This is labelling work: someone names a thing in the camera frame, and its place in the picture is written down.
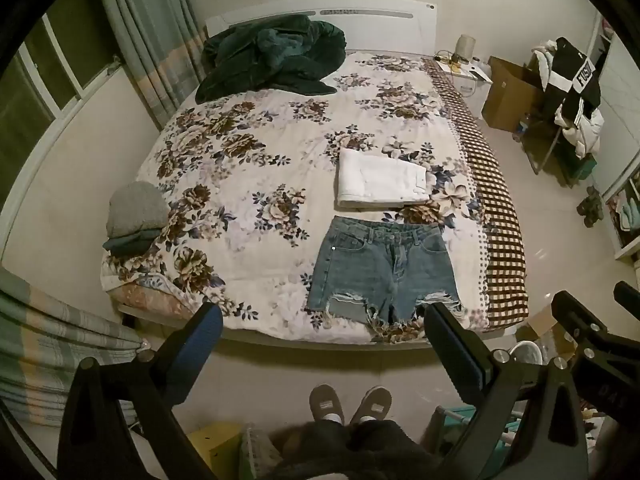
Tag open cardboard box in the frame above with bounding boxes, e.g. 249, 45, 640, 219
480, 55, 545, 134

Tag person's dark trouser legs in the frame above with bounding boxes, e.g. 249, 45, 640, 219
257, 417, 443, 480

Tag green striped curtain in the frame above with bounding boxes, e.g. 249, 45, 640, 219
0, 265, 152, 429
92, 0, 209, 131

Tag folded dark teal garment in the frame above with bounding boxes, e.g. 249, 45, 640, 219
102, 229, 164, 257

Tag dark shoes pair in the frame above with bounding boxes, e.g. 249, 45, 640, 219
576, 185, 604, 227

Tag white shelf unit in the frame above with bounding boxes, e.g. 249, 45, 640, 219
594, 10, 640, 262

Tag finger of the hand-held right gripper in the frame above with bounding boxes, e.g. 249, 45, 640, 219
613, 281, 640, 312
551, 290, 614, 353

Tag white nightstand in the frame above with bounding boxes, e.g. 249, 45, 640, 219
434, 57, 495, 121

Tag blue denim shorts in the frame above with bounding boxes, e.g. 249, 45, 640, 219
305, 215, 464, 335

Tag dark green blanket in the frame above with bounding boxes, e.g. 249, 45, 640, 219
195, 14, 347, 104

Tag brown checkered blanket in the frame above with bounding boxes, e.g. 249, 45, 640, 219
425, 57, 531, 331

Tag white framed window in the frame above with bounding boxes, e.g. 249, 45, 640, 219
0, 0, 124, 211

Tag white cylinder lamp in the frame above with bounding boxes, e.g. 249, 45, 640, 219
453, 34, 476, 64

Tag black and white jacket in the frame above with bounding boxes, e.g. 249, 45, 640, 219
541, 37, 604, 127

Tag yellow box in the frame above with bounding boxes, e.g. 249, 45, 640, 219
191, 422, 246, 480

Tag white garment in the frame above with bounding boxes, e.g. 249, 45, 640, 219
554, 108, 605, 159

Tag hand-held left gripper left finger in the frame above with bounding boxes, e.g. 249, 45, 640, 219
57, 302, 224, 480

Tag metal frame chair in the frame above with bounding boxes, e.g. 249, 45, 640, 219
520, 50, 601, 187

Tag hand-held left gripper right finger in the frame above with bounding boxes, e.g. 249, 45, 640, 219
422, 302, 591, 480

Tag bed with floral quilt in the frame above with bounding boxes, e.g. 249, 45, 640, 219
116, 2, 521, 352

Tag white round bin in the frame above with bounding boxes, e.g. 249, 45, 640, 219
510, 340, 547, 367

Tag floral bed cover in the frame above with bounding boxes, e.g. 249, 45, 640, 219
100, 51, 493, 346

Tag flat cardboard piece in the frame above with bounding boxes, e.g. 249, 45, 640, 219
524, 304, 577, 357

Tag folded grey knit garment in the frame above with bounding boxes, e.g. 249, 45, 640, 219
106, 181, 171, 239

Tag grey slipper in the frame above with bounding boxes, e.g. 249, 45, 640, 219
308, 384, 346, 426
349, 385, 394, 426

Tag folded white pants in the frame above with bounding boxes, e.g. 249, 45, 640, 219
335, 148, 431, 207

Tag teal plastic basket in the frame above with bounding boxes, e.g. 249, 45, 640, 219
429, 404, 518, 461

